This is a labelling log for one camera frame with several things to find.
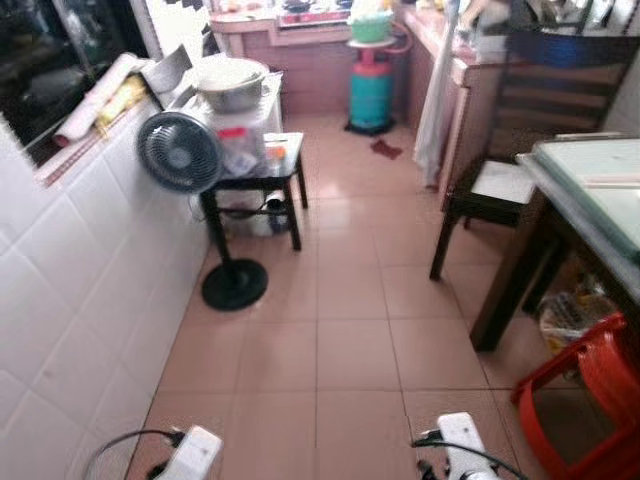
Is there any red plastic stool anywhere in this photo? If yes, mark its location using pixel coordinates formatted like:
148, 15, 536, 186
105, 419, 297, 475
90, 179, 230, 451
509, 311, 640, 480

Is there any crumpled plastic bag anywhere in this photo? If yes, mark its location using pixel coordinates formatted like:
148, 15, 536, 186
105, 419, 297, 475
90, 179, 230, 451
538, 278, 619, 353

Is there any grey marble top table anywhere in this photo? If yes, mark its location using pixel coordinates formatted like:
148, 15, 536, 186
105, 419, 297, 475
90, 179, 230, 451
469, 150, 640, 353

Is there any dark red rag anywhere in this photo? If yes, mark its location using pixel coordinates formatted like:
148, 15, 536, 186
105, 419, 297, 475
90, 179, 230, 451
369, 137, 405, 162

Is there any small black side table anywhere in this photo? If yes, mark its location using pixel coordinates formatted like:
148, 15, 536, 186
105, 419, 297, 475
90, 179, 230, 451
198, 131, 310, 253

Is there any white plastic scoop container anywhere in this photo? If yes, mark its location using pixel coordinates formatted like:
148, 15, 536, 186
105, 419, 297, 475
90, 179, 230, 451
582, 176, 640, 192

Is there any pale green cutting board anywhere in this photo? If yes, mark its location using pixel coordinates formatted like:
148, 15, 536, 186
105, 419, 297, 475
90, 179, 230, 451
529, 136, 640, 265

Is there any white hanging cloth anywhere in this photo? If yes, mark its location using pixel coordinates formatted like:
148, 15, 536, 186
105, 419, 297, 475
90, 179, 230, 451
414, 0, 463, 191

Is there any teal gas cylinder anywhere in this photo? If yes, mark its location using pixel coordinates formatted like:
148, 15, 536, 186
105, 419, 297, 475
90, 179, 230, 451
346, 44, 395, 136

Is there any dark wooden chair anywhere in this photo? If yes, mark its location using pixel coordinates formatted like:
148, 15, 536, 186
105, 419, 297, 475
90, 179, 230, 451
429, 27, 640, 282

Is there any black standing fan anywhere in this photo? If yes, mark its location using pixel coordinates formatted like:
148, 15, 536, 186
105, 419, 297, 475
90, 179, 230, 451
136, 109, 270, 312

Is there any steel pot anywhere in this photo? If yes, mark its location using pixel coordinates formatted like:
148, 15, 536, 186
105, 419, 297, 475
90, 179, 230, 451
192, 56, 272, 114

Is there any green plastic basin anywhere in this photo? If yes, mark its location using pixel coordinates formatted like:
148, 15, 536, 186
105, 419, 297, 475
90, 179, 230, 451
346, 8, 397, 47

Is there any rolled white paper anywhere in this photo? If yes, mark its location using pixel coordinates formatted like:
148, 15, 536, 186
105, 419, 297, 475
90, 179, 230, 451
54, 52, 153, 149

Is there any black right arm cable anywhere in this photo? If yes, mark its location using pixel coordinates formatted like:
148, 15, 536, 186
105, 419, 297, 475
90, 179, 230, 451
411, 430, 528, 480

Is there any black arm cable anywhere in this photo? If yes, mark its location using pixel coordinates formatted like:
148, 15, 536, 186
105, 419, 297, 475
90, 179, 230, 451
82, 428, 189, 480
411, 430, 528, 480

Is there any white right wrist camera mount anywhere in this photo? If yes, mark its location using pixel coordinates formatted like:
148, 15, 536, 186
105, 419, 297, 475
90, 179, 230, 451
436, 411, 499, 480

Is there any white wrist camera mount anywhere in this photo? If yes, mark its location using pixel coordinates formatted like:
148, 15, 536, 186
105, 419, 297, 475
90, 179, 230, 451
158, 426, 224, 480
436, 411, 499, 480

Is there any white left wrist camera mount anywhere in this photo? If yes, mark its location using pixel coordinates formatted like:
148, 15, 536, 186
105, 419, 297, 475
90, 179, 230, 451
158, 426, 224, 480

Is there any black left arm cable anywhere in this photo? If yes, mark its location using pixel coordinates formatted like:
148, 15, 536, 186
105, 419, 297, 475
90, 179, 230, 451
82, 428, 189, 480

